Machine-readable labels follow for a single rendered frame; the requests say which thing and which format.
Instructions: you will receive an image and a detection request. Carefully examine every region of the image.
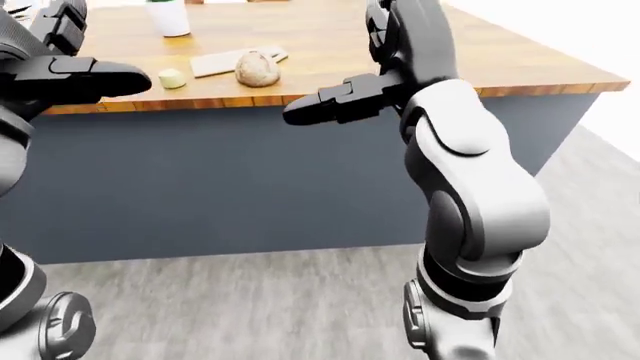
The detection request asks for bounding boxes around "dark blue kitchen island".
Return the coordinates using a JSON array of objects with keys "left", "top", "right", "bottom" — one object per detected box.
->
[{"left": 0, "top": 0, "right": 632, "bottom": 266}]

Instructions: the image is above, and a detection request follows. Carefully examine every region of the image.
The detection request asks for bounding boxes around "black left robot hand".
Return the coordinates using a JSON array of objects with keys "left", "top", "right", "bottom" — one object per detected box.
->
[{"left": 0, "top": 0, "right": 153, "bottom": 122}]

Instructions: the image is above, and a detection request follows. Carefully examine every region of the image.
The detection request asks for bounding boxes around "white plant pot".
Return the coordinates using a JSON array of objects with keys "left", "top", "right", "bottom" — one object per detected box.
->
[{"left": 144, "top": 0, "right": 192, "bottom": 39}]

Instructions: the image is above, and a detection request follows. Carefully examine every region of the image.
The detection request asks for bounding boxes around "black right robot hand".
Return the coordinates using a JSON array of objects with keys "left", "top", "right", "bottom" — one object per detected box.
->
[{"left": 282, "top": 0, "right": 462, "bottom": 128}]

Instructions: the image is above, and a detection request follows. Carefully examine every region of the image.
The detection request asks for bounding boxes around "light wooden cutting board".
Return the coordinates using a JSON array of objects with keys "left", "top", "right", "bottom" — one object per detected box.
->
[{"left": 189, "top": 45, "right": 290, "bottom": 79}]

